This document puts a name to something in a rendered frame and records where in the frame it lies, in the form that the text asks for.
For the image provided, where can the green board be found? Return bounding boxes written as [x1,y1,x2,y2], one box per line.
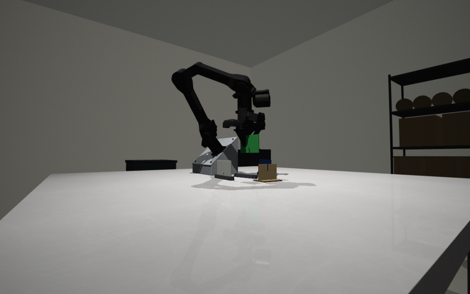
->
[240,134,259,153]

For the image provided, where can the tan slotted board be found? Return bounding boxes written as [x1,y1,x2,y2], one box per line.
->
[254,164,282,183]

